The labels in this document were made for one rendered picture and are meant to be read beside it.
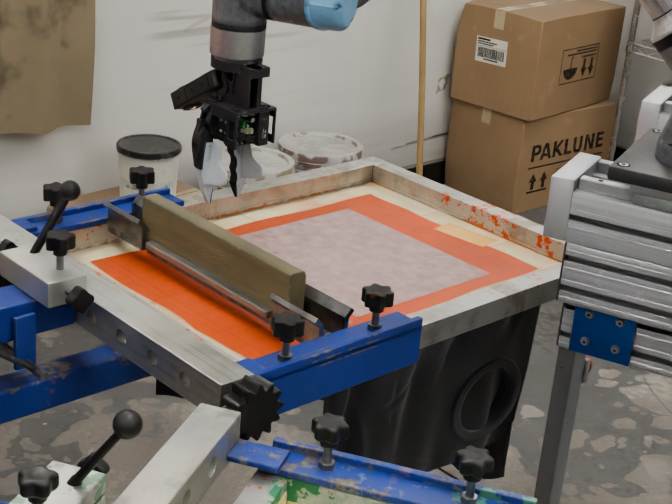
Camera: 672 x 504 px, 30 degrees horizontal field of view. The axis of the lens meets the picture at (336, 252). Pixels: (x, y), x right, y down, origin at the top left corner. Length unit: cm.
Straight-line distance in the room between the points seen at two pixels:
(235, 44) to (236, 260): 31
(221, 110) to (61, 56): 227
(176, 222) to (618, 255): 65
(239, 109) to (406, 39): 330
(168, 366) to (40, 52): 242
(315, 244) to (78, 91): 202
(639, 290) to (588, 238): 10
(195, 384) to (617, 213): 62
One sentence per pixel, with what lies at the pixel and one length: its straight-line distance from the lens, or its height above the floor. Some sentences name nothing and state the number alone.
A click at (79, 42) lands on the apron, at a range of 398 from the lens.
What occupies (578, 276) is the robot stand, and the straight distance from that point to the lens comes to 177.
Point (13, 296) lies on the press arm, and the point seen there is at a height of 104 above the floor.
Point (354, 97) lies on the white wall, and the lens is 487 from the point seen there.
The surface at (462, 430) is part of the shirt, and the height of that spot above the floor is 72.
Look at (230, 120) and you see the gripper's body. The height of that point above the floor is 125.
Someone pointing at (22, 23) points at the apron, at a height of 88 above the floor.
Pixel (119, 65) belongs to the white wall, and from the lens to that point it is 415.
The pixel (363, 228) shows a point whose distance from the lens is 218.
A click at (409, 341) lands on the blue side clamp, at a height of 98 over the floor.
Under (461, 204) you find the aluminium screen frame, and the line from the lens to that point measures 226.
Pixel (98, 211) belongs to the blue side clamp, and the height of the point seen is 100.
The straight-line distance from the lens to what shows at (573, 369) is 244.
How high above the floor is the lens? 175
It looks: 22 degrees down
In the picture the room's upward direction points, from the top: 5 degrees clockwise
